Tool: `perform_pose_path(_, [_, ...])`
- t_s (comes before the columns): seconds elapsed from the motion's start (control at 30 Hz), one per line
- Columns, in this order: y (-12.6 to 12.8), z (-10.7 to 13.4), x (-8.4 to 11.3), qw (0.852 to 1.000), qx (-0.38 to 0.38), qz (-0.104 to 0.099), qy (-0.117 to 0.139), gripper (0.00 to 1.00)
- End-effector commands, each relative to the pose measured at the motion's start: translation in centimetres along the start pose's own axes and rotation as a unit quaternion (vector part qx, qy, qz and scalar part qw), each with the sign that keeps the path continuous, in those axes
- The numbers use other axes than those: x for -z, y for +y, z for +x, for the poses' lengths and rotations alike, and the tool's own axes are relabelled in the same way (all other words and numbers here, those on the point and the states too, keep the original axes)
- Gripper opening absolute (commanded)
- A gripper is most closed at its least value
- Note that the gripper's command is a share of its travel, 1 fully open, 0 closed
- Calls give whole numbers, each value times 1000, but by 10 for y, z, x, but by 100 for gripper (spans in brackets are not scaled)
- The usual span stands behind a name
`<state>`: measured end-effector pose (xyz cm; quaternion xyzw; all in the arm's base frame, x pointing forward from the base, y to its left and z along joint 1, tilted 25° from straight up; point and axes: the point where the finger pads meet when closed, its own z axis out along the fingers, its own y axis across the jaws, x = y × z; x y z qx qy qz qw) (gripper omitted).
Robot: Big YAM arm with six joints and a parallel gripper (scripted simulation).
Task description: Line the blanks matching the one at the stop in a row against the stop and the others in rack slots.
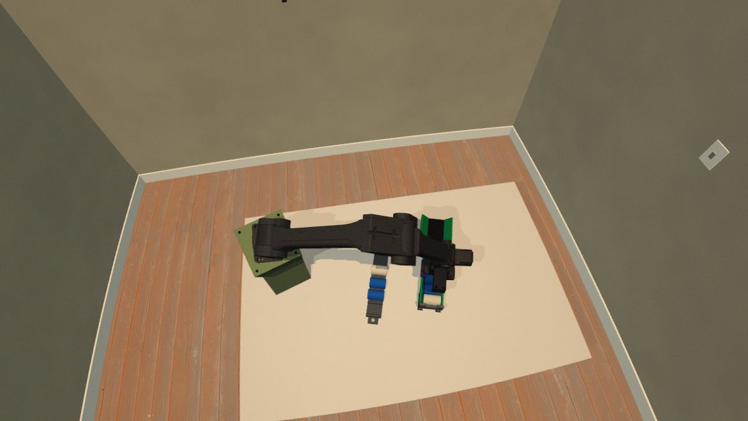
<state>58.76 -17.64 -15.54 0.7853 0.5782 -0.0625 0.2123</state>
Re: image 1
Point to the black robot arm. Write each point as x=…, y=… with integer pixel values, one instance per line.
x=376, y=234

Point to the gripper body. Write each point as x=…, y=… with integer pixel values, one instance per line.
x=425, y=266

